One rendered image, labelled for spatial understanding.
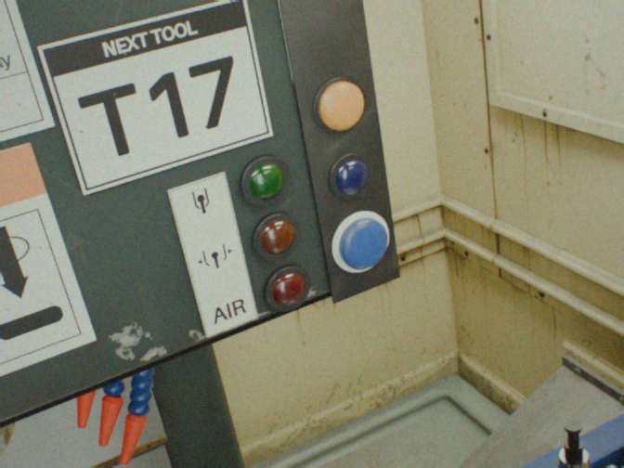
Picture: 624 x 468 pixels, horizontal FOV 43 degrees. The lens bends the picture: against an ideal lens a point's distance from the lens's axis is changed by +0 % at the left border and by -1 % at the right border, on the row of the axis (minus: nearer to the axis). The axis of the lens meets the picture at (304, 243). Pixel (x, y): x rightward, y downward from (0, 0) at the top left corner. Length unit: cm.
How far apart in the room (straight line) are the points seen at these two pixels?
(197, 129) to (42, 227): 9
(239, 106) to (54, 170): 9
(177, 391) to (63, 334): 86
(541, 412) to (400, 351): 44
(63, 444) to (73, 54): 89
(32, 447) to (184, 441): 25
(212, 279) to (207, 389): 87
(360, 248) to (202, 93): 12
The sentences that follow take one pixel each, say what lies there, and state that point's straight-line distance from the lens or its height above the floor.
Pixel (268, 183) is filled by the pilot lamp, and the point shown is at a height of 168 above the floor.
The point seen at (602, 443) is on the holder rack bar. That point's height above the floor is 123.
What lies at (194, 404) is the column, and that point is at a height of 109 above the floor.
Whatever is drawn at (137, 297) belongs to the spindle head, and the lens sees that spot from 41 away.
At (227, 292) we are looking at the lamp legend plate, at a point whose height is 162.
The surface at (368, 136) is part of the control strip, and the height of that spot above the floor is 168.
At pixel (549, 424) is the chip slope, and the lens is 158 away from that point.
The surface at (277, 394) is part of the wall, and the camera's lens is 180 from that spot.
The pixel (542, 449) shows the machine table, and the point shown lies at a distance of 139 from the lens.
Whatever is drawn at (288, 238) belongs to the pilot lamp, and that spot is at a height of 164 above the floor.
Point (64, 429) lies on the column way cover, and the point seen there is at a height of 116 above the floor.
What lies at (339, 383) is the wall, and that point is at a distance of 186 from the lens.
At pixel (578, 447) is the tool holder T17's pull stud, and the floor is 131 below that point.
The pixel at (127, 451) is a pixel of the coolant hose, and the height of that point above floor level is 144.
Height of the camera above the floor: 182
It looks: 26 degrees down
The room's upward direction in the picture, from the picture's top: 11 degrees counter-clockwise
